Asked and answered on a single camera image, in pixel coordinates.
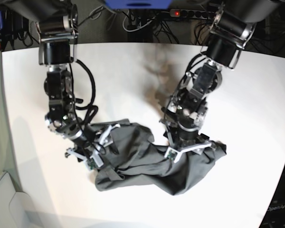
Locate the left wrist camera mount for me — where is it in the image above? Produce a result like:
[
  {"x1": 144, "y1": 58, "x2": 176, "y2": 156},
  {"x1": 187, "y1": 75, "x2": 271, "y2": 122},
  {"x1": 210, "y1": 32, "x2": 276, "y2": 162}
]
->
[{"x1": 159, "y1": 118, "x2": 219, "y2": 164}]

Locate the white cable loop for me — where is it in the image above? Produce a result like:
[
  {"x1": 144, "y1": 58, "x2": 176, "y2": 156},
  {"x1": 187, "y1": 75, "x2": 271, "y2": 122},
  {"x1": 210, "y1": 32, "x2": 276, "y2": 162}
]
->
[{"x1": 122, "y1": 14, "x2": 155, "y2": 32}]

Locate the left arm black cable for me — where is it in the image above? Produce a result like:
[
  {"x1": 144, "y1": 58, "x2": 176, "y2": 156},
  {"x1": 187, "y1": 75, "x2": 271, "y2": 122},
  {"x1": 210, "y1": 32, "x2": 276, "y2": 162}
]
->
[{"x1": 161, "y1": 53, "x2": 207, "y2": 114}]

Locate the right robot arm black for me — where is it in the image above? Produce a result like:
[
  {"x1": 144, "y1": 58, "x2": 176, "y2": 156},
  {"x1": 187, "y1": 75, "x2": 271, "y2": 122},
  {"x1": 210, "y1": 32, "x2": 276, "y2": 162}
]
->
[{"x1": 4, "y1": 0, "x2": 97, "y2": 151}]

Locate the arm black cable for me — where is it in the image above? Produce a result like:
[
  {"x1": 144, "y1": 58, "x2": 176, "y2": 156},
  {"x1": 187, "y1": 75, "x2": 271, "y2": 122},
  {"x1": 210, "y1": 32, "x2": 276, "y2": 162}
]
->
[
  {"x1": 75, "y1": 59, "x2": 100, "y2": 124},
  {"x1": 161, "y1": 53, "x2": 207, "y2": 114}
]

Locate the grey bin at left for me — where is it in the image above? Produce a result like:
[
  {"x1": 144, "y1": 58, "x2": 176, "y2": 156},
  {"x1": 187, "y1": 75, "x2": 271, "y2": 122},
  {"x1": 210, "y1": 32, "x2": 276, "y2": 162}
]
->
[{"x1": 0, "y1": 172, "x2": 43, "y2": 228}]

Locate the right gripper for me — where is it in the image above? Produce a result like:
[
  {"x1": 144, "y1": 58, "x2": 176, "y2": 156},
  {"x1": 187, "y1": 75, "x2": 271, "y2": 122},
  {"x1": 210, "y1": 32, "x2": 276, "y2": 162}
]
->
[{"x1": 71, "y1": 129, "x2": 96, "y2": 149}]

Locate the dark grey t-shirt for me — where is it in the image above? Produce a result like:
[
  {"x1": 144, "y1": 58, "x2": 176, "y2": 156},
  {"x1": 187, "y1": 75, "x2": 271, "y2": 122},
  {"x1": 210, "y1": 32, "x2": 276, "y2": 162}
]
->
[{"x1": 94, "y1": 119, "x2": 227, "y2": 196}]

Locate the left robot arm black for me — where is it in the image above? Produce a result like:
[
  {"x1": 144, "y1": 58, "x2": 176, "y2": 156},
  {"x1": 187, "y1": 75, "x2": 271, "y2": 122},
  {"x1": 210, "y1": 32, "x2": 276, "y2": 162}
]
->
[{"x1": 162, "y1": 0, "x2": 282, "y2": 148}]

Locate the blue box overhead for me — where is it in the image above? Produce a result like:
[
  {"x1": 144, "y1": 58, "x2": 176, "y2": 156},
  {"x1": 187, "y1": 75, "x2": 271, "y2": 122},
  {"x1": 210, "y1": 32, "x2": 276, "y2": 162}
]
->
[{"x1": 105, "y1": 0, "x2": 172, "y2": 10}]

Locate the black power strip red switch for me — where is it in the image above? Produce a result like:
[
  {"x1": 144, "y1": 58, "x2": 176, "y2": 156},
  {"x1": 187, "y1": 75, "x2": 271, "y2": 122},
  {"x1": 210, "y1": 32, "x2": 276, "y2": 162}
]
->
[{"x1": 169, "y1": 9, "x2": 214, "y2": 19}]

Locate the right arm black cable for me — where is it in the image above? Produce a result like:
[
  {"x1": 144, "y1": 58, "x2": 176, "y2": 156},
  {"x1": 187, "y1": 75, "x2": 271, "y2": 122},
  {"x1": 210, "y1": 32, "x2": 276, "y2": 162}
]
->
[{"x1": 75, "y1": 59, "x2": 100, "y2": 124}]

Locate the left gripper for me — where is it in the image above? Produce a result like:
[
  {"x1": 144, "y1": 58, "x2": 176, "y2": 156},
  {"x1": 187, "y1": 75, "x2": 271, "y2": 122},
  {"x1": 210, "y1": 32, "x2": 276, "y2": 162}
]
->
[{"x1": 177, "y1": 127, "x2": 199, "y2": 145}]

